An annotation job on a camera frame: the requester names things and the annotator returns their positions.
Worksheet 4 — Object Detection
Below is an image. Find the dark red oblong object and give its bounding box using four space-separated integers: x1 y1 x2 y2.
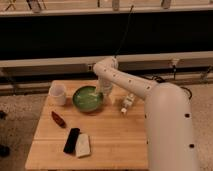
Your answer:
51 111 66 128

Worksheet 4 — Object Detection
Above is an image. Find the white rectangular block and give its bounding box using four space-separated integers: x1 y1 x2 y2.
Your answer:
75 133 91 158

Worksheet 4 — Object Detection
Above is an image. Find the white wall outlet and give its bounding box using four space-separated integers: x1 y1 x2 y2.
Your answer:
88 64 93 72

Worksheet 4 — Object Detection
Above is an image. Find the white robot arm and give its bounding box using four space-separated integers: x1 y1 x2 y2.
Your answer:
93 57 200 171

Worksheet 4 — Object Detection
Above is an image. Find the dark object on floor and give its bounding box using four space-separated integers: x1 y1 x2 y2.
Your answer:
0 110 7 120

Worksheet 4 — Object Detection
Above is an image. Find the black object on floor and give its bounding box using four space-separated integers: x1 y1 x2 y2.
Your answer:
0 144 10 157

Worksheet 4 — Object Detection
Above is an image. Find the black hanging cable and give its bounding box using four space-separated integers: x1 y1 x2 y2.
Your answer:
113 4 135 59

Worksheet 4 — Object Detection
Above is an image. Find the green ceramic bowl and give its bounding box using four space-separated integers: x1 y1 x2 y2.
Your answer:
72 86 104 112

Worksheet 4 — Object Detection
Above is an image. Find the black rectangular block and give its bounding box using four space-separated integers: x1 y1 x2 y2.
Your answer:
64 128 80 154

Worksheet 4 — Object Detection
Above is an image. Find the translucent white plastic cup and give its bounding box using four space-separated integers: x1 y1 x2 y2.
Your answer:
49 84 66 106

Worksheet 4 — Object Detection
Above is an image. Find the white plastic bottle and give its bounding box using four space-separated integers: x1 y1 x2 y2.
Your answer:
121 93 135 114

